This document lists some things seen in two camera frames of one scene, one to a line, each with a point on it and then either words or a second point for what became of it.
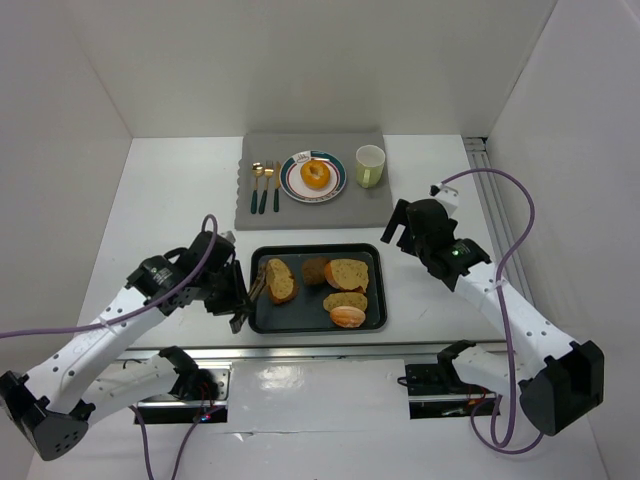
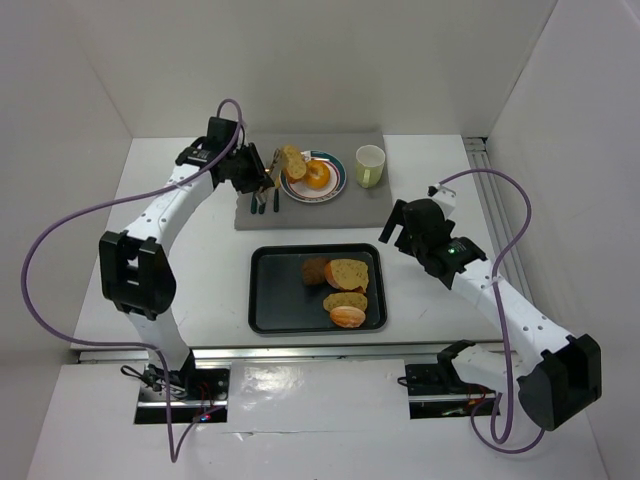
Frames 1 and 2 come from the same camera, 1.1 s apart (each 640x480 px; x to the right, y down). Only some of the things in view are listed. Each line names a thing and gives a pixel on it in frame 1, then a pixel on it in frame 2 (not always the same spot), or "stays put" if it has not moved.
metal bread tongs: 238,320 → 261,195
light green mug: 369,165 stays put
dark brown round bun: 313,270 stays put
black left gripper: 238,293 → 257,167
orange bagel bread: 315,174 stays put
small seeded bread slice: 345,299 stays put
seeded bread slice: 280,281 → 294,164
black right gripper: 405,232 stays put
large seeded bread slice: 347,275 stays put
